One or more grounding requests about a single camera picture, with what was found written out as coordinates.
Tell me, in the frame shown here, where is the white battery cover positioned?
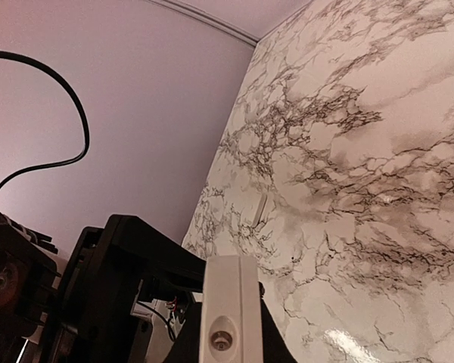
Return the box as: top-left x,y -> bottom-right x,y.
244,194 -> 268,227

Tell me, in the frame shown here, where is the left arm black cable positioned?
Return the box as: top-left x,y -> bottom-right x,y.
0,50 -> 91,205

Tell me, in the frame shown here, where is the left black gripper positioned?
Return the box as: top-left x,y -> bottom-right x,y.
41,215 -> 206,362

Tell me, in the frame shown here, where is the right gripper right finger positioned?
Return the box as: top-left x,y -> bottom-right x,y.
259,282 -> 297,363

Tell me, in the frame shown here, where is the white remote control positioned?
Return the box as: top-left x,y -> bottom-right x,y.
199,256 -> 263,363

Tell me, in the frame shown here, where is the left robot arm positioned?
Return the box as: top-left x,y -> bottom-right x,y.
0,213 -> 205,362

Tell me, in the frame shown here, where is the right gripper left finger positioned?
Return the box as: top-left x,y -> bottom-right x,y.
164,302 -> 202,363

